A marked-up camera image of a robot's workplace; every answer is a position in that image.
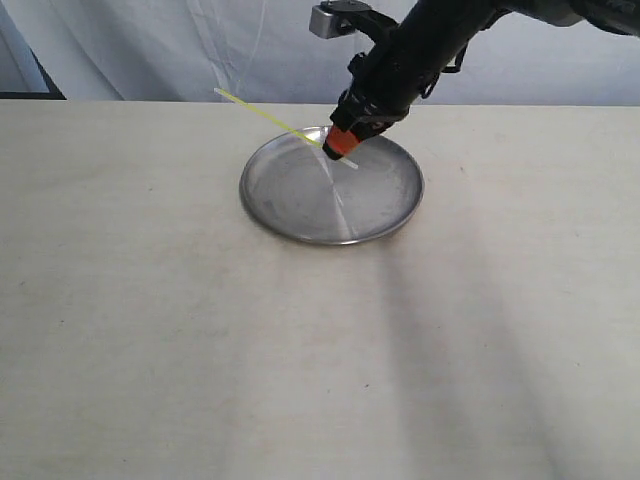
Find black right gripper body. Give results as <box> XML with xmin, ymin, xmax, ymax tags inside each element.
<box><xmin>329</xmin><ymin>29</ymin><xmax>471</xmax><ymax>144</ymax></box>

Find yellow plastic straw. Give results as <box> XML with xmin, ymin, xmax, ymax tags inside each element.
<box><xmin>213</xmin><ymin>87</ymin><xmax>360</xmax><ymax>170</ymax></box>

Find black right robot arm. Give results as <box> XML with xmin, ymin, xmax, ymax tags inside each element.
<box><xmin>309</xmin><ymin>0</ymin><xmax>639</xmax><ymax>160</ymax></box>

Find round stainless steel plate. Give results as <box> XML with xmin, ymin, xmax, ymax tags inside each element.
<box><xmin>239</xmin><ymin>126</ymin><xmax>425</xmax><ymax>246</ymax></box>

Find white backdrop cloth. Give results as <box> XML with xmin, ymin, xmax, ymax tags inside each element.
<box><xmin>1</xmin><ymin>1</ymin><xmax>639</xmax><ymax>106</ymax></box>

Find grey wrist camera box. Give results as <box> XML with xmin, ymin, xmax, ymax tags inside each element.
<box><xmin>309</xmin><ymin>5</ymin><xmax>355</xmax><ymax>40</ymax></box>

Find black frame behind table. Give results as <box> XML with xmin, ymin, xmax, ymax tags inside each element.
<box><xmin>0</xmin><ymin>51</ymin><xmax>67</xmax><ymax>101</ymax></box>

